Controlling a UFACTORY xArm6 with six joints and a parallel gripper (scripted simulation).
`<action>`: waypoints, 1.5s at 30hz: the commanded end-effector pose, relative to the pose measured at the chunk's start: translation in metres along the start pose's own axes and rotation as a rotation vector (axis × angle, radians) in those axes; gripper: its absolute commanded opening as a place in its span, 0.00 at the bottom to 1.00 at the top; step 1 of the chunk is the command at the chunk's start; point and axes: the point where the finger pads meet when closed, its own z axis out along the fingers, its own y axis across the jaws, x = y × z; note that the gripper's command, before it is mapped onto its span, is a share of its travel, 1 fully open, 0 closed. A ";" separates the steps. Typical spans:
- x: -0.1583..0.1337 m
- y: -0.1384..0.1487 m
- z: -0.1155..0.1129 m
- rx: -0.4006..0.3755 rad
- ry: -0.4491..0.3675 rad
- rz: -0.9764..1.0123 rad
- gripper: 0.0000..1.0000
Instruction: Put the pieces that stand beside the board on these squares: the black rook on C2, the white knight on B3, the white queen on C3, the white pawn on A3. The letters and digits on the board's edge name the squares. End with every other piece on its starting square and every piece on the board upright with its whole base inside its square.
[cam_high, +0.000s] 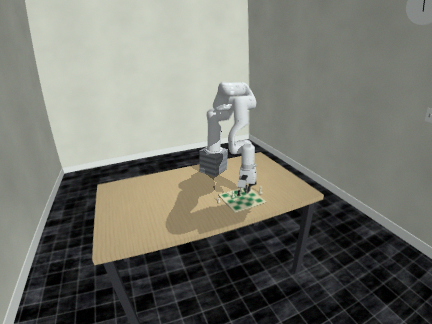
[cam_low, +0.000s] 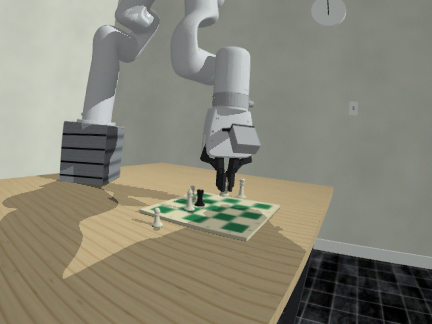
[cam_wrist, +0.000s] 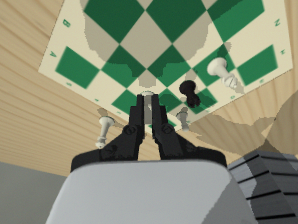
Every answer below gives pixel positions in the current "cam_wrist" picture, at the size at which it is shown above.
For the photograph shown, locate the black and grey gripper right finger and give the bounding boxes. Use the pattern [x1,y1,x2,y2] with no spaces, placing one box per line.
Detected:
[151,94,227,168]

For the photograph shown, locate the green and cream chessboard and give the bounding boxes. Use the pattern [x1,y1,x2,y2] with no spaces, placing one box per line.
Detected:
[38,0,293,131]

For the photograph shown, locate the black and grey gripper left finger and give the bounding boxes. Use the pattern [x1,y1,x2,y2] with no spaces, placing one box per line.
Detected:
[70,94,145,173]

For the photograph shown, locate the black rook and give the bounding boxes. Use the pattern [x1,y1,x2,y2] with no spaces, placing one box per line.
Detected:
[179,80,201,108]

